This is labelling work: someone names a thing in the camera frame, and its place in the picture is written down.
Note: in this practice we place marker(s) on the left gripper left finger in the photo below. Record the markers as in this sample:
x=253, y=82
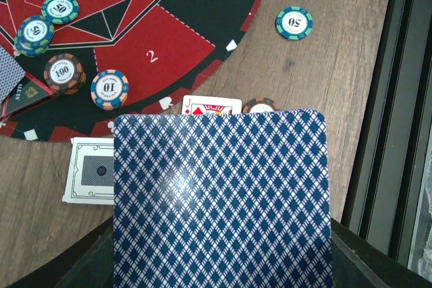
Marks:
x=50, y=273

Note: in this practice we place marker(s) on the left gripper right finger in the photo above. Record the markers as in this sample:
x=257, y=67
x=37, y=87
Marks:
x=358, y=264

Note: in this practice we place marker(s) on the grey playing card deck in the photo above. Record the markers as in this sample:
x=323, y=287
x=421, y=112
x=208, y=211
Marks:
x=222, y=200

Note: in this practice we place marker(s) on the blue white ten chip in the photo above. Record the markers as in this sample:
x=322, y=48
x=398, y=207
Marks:
x=109, y=89

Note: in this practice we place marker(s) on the triangular black dealer button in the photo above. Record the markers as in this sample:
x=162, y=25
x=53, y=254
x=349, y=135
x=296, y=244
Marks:
x=27, y=93

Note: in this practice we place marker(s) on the red black chip stack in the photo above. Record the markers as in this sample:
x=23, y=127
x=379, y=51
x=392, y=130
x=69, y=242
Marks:
x=260, y=105

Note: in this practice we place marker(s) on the face-up queen playing card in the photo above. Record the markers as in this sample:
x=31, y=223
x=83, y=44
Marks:
x=210, y=105

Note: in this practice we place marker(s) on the red black hundred chip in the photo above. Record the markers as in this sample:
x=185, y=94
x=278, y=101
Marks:
x=64, y=74

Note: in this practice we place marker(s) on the face-down blue playing card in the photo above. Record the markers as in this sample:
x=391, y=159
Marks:
x=11, y=73

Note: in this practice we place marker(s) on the green blue chip stack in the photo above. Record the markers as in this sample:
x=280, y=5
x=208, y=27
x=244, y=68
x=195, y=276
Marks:
x=294, y=23

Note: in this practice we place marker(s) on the white card box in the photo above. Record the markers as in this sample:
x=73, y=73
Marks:
x=90, y=174

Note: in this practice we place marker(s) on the round red black poker mat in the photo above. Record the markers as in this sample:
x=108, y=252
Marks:
x=165, y=48

